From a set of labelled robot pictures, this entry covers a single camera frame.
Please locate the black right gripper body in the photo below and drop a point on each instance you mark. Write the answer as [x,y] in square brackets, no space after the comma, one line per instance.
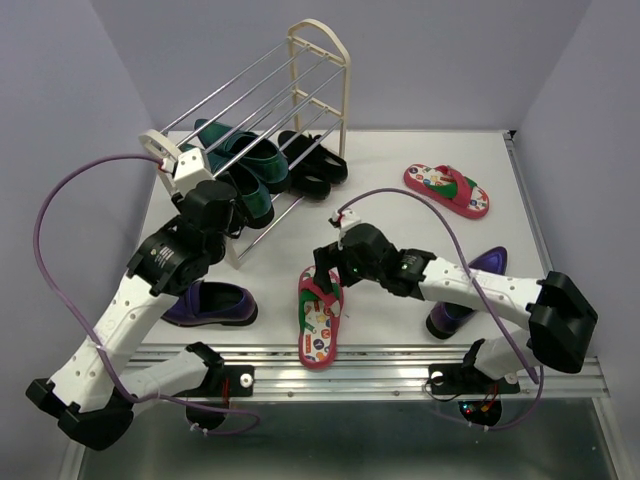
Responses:
[350,271]

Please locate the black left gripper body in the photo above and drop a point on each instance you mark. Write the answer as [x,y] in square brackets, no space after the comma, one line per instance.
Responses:
[219,246]

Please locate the pink sandal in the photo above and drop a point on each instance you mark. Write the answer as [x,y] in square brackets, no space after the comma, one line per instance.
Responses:
[319,318]
[450,188]

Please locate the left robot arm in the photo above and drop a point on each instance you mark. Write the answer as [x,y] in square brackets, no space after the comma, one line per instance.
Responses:
[90,396]

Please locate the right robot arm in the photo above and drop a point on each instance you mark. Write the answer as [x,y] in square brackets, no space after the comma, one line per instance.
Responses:
[554,320]

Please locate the cream metal shoe rack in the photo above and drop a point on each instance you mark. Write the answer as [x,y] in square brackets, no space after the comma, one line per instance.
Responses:
[302,85]

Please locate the green loafer front one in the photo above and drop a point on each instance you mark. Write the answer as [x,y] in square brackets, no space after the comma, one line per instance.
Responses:
[253,207]

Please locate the green loafer one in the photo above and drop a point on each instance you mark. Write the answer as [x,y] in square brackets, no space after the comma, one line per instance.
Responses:
[264,159]
[253,207]

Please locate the green loafer rear one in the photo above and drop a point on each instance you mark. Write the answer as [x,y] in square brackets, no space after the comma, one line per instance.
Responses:
[264,159]

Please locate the purple loafer left one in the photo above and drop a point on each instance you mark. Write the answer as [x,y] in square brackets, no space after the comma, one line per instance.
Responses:
[213,303]

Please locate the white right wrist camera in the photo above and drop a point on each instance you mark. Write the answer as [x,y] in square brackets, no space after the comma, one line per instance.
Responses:
[344,220]

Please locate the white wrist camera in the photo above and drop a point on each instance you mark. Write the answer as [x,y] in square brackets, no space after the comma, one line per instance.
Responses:
[344,220]
[191,169]

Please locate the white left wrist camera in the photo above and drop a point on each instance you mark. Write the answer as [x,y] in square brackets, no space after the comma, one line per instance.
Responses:
[191,169]

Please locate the aluminium mounting rail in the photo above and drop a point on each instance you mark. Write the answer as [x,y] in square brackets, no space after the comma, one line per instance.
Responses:
[361,372]

